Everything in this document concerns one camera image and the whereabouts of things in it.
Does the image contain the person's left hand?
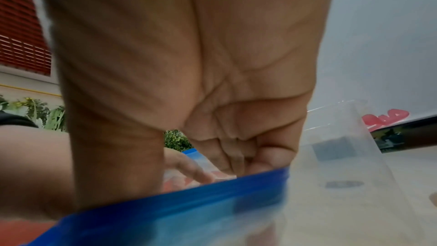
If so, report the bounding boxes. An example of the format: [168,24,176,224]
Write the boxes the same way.
[0,127,217,222]

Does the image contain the red bench seat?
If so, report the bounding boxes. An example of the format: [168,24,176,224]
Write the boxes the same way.
[0,220,60,246]

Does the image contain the clear zip bag blue seal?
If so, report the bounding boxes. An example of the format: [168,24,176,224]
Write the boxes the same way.
[20,149,292,246]

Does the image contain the person's right hand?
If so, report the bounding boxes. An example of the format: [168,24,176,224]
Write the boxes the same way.
[42,0,338,212]

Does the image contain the clear storage box pink handles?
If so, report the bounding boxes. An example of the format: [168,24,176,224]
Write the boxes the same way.
[296,99,424,246]

